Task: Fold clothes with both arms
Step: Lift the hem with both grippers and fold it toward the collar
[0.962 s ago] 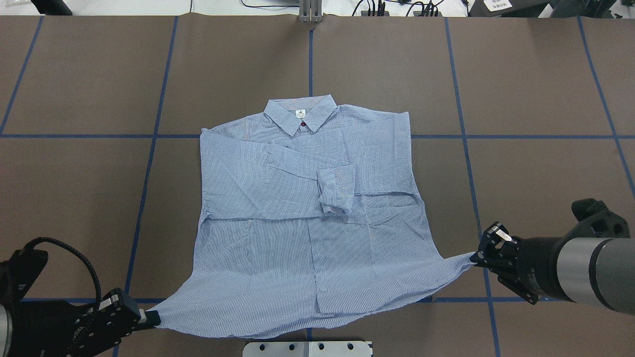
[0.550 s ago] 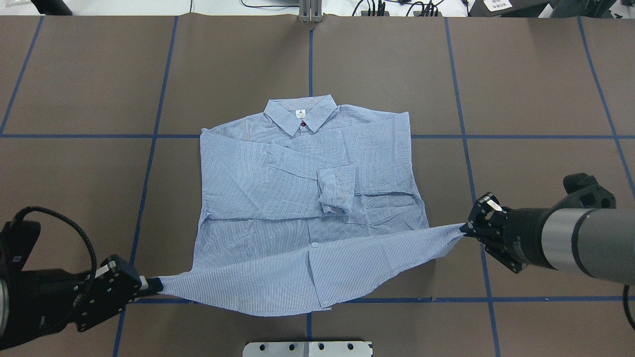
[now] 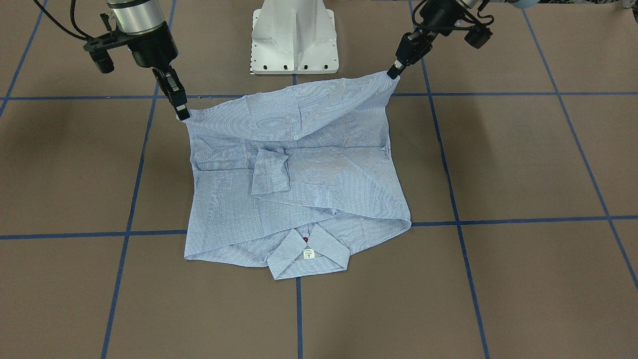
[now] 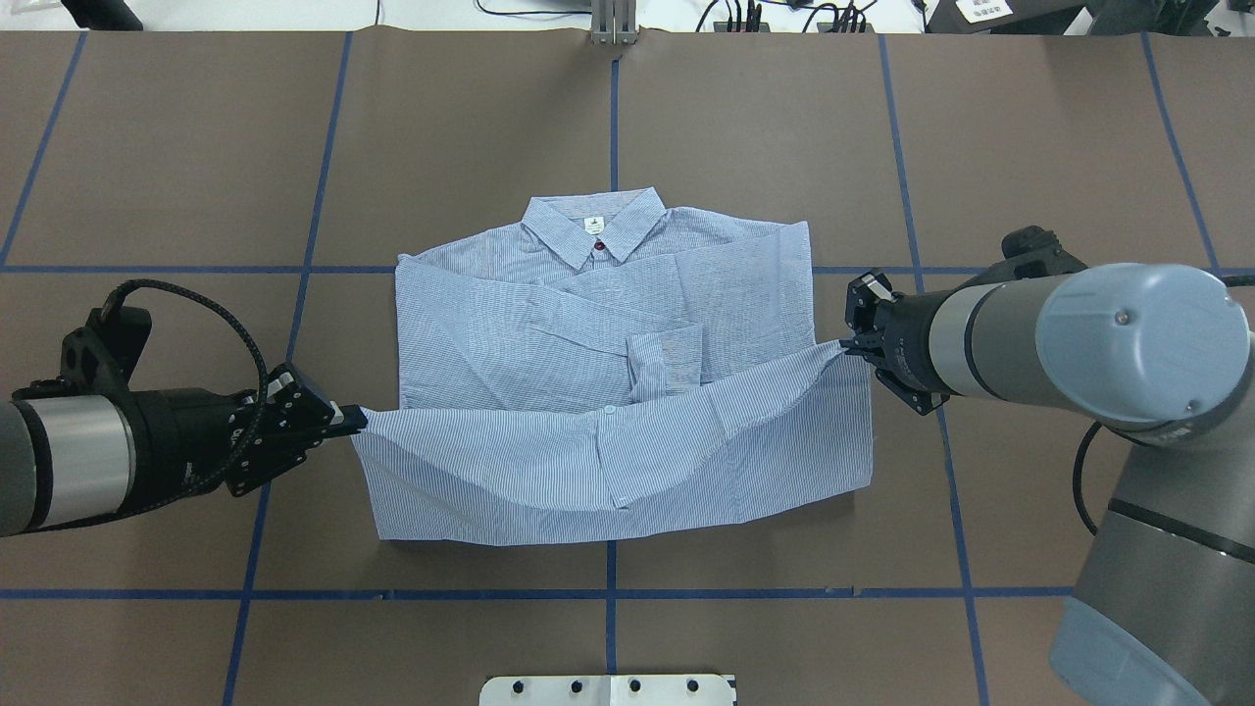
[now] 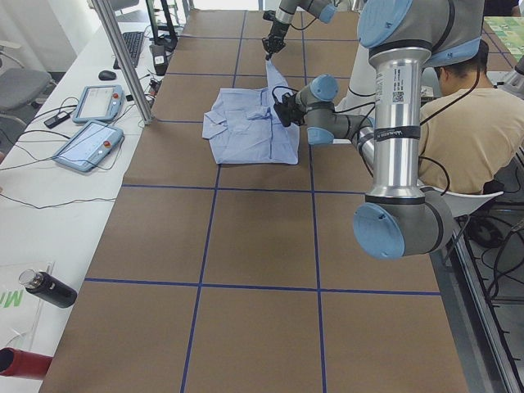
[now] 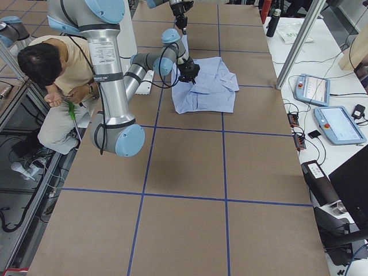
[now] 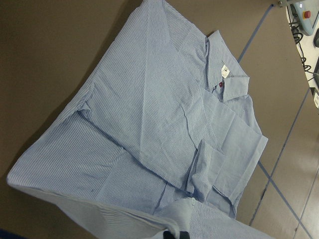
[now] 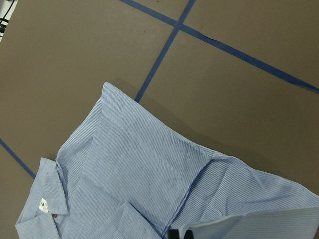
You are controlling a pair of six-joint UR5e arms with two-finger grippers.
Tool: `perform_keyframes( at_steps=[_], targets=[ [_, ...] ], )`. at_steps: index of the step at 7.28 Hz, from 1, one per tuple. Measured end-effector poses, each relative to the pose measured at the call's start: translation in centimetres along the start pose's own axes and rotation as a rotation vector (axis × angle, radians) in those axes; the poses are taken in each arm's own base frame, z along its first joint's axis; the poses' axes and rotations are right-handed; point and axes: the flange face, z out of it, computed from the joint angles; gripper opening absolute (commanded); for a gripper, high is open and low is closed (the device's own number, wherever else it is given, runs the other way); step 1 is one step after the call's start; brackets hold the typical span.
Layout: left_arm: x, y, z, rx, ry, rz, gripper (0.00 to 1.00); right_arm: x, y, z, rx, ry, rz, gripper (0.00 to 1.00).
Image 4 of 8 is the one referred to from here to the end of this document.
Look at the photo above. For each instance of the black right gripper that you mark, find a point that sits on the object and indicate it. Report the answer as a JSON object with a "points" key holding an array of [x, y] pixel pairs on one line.
{"points": [[907, 340]]}

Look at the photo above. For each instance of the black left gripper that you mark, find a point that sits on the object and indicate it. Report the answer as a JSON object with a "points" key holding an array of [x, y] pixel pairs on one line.
{"points": [[179, 441]]}

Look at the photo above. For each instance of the blue striped button shirt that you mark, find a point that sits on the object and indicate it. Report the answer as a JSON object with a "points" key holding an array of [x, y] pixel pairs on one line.
{"points": [[609, 367]]}

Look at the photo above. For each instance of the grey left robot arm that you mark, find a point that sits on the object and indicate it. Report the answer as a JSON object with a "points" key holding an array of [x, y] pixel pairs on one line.
{"points": [[31, 462]]}

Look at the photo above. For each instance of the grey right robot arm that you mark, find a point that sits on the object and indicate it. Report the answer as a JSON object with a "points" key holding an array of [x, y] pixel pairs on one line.
{"points": [[1159, 358]]}

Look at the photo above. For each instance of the black box with label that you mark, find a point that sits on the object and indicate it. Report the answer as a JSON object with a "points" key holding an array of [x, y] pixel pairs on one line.
{"points": [[1002, 17]]}

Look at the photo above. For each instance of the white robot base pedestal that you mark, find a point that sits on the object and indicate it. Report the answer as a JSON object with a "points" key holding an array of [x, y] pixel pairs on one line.
{"points": [[647, 689]]}

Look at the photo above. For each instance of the aluminium frame post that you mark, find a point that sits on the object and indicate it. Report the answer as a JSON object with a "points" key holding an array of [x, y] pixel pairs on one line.
{"points": [[614, 22]]}

